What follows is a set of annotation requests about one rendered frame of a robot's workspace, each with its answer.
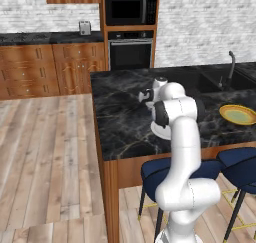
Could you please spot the silver toaster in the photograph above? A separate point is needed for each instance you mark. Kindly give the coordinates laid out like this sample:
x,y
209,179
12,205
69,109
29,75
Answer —
x,y
85,27

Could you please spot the black microwave oven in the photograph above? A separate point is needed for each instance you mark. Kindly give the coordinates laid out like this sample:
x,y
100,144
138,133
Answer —
x,y
128,9

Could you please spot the wooden kitchen island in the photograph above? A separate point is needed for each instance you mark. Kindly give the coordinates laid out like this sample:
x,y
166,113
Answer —
x,y
123,120

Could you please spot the dark tap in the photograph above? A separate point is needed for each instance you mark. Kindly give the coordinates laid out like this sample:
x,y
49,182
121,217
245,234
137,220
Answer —
x,y
230,67

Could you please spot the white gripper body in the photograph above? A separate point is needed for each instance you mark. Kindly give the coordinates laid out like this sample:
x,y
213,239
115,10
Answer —
x,y
150,104

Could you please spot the black sink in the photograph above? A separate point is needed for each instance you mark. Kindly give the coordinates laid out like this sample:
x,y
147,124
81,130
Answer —
x,y
213,80

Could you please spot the yellow plate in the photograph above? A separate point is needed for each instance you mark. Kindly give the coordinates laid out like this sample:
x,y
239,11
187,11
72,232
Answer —
x,y
238,115

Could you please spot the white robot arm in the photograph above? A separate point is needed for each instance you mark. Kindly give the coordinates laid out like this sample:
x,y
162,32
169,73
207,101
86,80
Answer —
x,y
185,147

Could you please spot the wooden base cupboards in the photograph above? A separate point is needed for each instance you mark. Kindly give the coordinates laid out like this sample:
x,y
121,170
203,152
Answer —
x,y
40,70

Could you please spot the tall wooden oven cabinet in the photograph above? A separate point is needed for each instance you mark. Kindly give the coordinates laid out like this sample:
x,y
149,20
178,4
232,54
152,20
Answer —
x,y
104,37

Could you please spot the blue stool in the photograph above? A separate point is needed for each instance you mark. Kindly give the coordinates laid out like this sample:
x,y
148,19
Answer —
x,y
241,167
156,177

